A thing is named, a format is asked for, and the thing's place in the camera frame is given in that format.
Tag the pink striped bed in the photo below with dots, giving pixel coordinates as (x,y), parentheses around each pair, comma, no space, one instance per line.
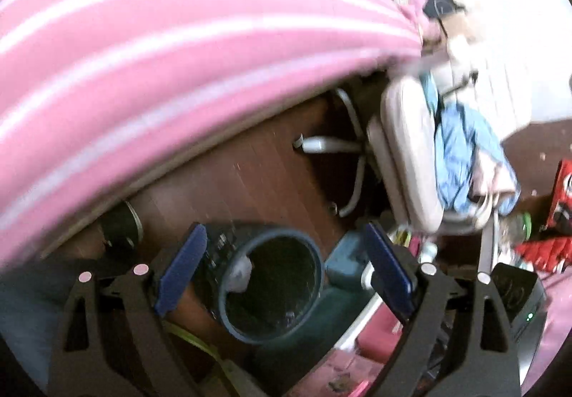
(96,93)

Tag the cream leather office chair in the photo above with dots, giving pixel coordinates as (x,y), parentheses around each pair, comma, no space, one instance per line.
(399,142)

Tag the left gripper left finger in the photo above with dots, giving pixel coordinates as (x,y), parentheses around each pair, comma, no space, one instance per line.
(111,340)

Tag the white tissue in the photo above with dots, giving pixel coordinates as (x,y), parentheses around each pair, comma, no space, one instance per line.
(240,275)

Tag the dark round trash bin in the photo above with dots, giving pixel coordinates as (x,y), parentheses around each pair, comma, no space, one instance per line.
(286,281)

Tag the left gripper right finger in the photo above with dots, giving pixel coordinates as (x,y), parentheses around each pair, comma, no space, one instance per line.
(481,356)

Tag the red snack bag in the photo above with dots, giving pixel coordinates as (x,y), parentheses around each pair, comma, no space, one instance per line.
(551,252)

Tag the dark pillow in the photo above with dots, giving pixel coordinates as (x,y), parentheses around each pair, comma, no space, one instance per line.
(442,8)

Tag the teal plastic container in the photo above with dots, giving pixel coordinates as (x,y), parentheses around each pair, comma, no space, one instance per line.
(346,263)

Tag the blue clothes on chair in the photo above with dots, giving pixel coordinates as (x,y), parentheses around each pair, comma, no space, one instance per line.
(470,163)

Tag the black box device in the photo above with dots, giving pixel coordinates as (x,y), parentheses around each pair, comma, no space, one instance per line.
(525,301)

